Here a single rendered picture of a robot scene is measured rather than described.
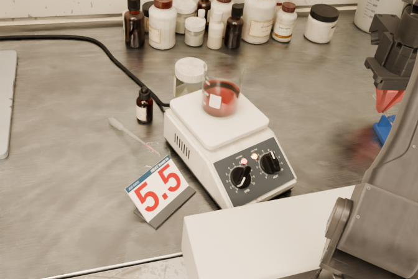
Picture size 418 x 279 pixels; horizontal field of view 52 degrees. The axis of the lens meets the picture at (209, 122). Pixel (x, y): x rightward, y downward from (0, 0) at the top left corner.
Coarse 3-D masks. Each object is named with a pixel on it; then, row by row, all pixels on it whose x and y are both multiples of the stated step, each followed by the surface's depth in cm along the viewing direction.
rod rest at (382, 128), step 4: (384, 116) 78; (392, 116) 79; (380, 120) 79; (384, 120) 79; (388, 120) 79; (392, 120) 79; (376, 124) 80; (380, 124) 80; (384, 124) 80; (388, 124) 80; (376, 128) 80; (380, 128) 80; (384, 128) 80; (388, 128) 80; (376, 132) 80; (380, 132) 79; (384, 132) 79; (388, 132) 79; (380, 136) 79; (384, 136) 78; (380, 140) 79; (384, 140) 77
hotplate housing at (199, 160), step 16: (176, 128) 67; (176, 144) 69; (192, 144) 64; (240, 144) 65; (192, 160) 66; (208, 160) 62; (208, 176) 63; (208, 192) 65; (224, 192) 61; (272, 192) 64; (224, 208) 62
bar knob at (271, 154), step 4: (268, 152) 64; (272, 152) 64; (264, 156) 65; (268, 156) 64; (272, 156) 64; (264, 160) 65; (268, 160) 64; (272, 160) 63; (276, 160) 64; (264, 164) 64; (268, 164) 65; (272, 164) 64; (276, 164) 63; (264, 168) 64; (268, 168) 64; (272, 168) 64; (276, 168) 63; (280, 168) 63; (268, 172) 64; (272, 172) 64; (276, 172) 64
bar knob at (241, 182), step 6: (240, 168) 63; (246, 168) 61; (234, 174) 62; (240, 174) 62; (246, 174) 61; (234, 180) 62; (240, 180) 60; (246, 180) 62; (240, 186) 62; (246, 186) 62
